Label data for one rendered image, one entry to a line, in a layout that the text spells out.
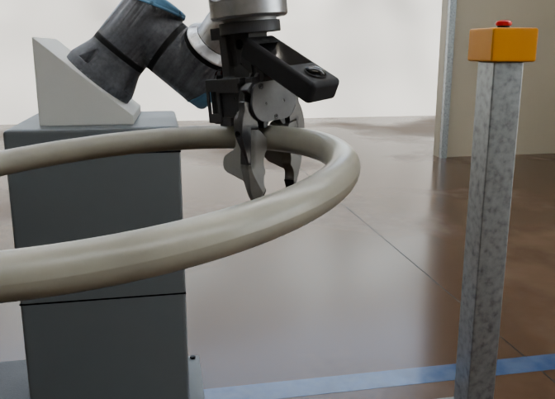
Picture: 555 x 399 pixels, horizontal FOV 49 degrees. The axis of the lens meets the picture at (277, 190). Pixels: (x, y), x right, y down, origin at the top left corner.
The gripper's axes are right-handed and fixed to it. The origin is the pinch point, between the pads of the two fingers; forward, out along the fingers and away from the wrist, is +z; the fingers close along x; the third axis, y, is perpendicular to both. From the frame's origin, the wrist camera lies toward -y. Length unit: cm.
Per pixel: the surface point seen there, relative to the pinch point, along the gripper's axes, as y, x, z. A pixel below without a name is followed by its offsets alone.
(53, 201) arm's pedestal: 86, -11, 14
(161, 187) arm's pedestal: 72, -31, 14
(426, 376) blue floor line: 45, -104, 90
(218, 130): 7.2, 2.2, -7.5
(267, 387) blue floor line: 78, -64, 86
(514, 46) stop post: 13, -96, -12
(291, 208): -23.8, 22.3, -6.3
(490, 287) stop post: 18, -93, 50
